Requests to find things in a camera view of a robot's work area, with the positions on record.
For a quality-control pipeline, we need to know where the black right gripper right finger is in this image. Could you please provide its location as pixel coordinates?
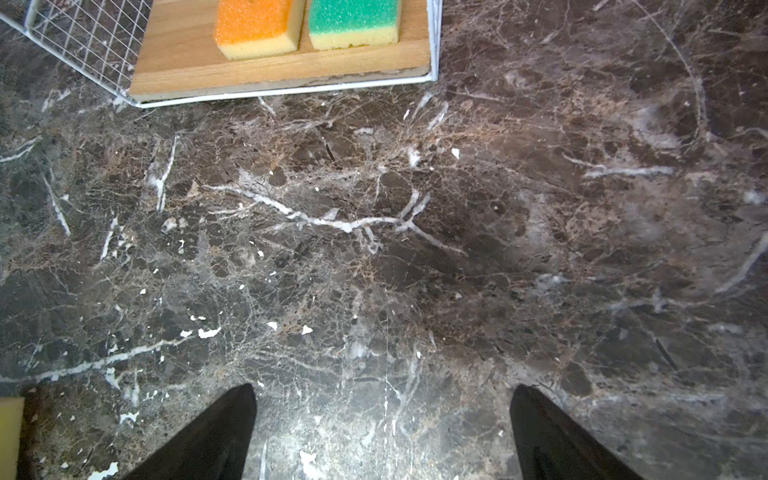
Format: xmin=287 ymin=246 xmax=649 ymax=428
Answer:
xmin=510 ymin=385 xmax=641 ymax=480

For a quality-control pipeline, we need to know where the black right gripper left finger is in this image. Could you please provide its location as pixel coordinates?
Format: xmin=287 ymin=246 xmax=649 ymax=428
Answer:
xmin=126 ymin=383 xmax=257 ymax=480

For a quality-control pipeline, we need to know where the orange sponge front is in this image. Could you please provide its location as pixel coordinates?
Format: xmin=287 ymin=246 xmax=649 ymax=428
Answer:
xmin=214 ymin=0 xmax=306 ymax=60

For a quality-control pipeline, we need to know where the light green yellow sponge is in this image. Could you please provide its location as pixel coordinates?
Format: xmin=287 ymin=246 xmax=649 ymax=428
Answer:
xmin=308 ymin=0 xmax=402 ymax=50

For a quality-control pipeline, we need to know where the white wire wooden shelf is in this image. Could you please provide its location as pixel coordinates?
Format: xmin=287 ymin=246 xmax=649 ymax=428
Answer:
xmin=1 ymin=0 xmax=443 ymax=108

